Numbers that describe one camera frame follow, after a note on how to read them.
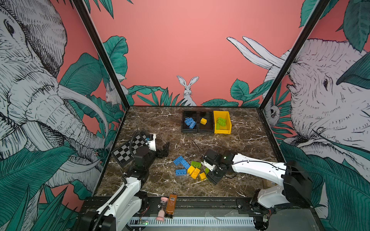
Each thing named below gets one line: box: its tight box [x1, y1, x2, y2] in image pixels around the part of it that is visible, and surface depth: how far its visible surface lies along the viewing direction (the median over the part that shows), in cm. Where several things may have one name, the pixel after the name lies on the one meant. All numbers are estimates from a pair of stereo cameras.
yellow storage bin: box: [213, 110, 232, 135], surface depth 108 cm
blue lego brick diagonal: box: [180, 159, 191, 170], surface depth 90 cm
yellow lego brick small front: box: [199, 171, 207, 181], surface depth 83 cm
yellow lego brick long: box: [190, 167, 201, 180], surface depth 87 cm
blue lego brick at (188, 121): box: [184, 116, 194, 126], surface depth 109 cm
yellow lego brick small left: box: [187, 165, 196, 175], surface depth 87 cm
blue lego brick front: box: [175, 168, 188, 177], surface depth 87 cm
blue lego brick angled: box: [173, 155, 185, 167], surface depth 92 cm
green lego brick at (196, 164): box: [190, 160, 202, 169], surface depth 90 cm
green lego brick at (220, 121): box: [216, 117, 227, 130], surface depth 109 cm
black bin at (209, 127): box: [198, 110, 215, 134], surface depth 111 cm
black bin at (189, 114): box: [181, 110, 199, 133], surface depth 109 cm
